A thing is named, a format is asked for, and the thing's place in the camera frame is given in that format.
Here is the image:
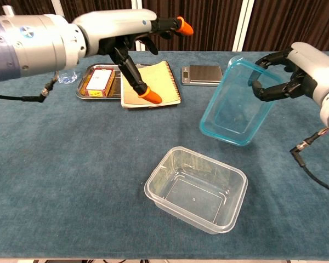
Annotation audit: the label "silver digital kitchen scale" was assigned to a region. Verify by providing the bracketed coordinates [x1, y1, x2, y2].
[180, 65, 224, 87]

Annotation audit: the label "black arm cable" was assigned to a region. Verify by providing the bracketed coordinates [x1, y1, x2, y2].
[290, 127, 329, 196]
[0, 70, 58, 104]

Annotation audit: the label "clear plastic container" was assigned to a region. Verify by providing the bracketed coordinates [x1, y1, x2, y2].
[144, 146, 249, 235]

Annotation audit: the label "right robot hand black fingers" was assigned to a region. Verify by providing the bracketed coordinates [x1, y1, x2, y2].
[248, 42, 329, 106]

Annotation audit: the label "rectangular stainless steel tray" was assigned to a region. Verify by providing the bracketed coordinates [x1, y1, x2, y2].
[75, 63, 154, 101]

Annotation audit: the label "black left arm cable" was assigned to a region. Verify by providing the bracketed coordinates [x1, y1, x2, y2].
[0, 70, 58, 104]

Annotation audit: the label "dark slatted partition panel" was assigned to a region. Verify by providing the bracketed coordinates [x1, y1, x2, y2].
[243, 0, 329, 53]
[141, 0, 245, 52]
[57, 0, 138, 52]
[0, 0, 57, 18]

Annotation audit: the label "kraft spiral notebook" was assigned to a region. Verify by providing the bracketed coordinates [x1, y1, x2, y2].
[120, 60, 182, 109]

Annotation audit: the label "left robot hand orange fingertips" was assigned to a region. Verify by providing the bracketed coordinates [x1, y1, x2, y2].
[72, 8, 195, 105]

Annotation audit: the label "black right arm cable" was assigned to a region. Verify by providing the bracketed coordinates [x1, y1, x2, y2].
[290, 127, 329, 196]

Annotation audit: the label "transparent blue plastic lid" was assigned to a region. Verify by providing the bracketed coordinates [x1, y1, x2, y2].
[199, 56, 288, 147]

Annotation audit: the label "teal velvet table cloth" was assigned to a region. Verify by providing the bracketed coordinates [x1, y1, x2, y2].
[0, 50, 329, 260]

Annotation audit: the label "red and white card box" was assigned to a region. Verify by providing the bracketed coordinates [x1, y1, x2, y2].
[81, 68, 116, 98]

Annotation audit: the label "clear plastic water bottle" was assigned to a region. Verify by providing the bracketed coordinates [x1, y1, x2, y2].
[56, 70, 78, 84]

